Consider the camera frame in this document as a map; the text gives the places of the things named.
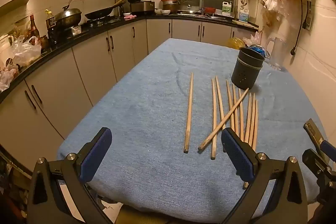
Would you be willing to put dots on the pink cloth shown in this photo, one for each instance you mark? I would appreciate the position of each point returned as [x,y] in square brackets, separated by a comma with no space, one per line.
[130,17]

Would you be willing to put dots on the blue table cloth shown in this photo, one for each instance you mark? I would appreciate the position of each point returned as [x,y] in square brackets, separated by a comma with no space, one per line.
[147,108]

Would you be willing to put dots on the dark grey chopstick holder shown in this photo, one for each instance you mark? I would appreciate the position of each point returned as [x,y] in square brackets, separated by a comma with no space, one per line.
[246,71]

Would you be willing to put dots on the steel kitchen sink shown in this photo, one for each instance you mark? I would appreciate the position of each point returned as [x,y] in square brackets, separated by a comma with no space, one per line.
[218,16]

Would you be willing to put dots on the steel pot with lid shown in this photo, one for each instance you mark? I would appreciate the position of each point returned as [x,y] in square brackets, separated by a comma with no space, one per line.
[68,16]

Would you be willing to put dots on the white jug with green label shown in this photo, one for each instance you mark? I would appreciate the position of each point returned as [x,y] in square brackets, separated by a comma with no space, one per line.
[227,9]

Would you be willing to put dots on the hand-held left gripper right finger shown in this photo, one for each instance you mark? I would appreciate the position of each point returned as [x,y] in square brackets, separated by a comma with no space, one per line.
[237,155]

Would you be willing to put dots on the wall socket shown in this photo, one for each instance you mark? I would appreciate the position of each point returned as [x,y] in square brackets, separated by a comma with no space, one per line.
[307,22]

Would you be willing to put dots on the clear plastic bag with food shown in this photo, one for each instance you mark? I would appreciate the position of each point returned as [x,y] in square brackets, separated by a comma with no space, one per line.
[26,52]

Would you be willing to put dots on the crumpled white plastic bag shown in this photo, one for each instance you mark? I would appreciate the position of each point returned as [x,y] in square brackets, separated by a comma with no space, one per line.
[6,77]

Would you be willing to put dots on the white jug with blue label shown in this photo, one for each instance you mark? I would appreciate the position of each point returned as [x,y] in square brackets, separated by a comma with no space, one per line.
[243,15]

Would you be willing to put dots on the black wok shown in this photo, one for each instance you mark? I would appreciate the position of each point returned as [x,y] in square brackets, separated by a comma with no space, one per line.
[99,13]

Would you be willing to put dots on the yellow plastic bag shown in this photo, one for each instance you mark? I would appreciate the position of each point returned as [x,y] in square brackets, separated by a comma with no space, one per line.
[236,43]

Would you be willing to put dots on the hanging clear plastic bags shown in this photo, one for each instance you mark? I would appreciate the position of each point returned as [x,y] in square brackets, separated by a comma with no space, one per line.
[274,3]

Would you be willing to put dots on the white bowls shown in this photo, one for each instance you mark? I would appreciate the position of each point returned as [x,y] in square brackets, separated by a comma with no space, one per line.
[162,12]

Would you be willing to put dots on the dark glass bottle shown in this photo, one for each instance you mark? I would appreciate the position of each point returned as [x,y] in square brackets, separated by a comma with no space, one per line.
[33,28]

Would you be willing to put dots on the glass pot lid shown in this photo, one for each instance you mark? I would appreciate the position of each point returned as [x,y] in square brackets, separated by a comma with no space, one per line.
[191,6]

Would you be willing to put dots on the beige base cabinets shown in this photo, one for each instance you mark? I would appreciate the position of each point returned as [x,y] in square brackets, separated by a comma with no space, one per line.
[92,61]

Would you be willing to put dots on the red bowl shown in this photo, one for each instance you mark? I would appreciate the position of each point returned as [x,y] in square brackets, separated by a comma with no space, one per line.
[209,10]

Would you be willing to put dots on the yellow oil bottle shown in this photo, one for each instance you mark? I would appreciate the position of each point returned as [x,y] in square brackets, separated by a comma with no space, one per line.
[48,14]

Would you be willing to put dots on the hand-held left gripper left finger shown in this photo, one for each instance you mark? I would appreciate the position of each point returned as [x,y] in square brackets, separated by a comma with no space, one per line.
[95,154]

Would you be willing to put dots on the wooden cutting board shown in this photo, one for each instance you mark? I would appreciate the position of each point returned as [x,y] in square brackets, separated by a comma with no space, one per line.
[245,24]

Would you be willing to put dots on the blue plastic bag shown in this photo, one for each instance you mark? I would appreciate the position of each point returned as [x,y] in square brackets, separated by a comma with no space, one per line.
[258,49]

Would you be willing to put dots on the brown cooking pot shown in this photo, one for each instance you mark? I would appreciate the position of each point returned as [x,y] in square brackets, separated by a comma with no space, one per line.
[170,6]

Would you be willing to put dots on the clear glass mug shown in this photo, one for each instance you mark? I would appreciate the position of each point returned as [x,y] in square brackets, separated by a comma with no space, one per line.
[277,56]

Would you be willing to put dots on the black countertop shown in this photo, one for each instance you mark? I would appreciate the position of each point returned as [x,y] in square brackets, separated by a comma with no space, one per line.
[86,31]

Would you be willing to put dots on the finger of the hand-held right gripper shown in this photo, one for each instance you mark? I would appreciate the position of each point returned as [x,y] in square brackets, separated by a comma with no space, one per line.
[316,161]
[316,134]

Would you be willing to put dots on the set of wooden chopsticks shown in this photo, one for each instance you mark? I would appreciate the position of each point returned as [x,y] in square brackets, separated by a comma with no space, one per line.
[189,108]

